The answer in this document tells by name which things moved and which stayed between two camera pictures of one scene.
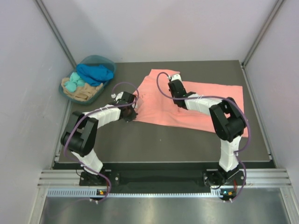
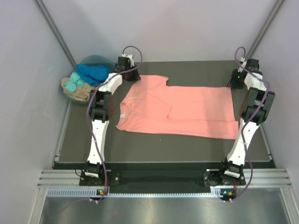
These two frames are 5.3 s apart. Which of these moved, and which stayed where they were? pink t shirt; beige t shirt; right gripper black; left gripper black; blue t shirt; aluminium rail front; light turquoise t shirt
Moved: left gripper black; pink t shirt; right gripper black
Stayed: blue t shirt; aluminium rail front; light turquoise t shirt; beige t shirt
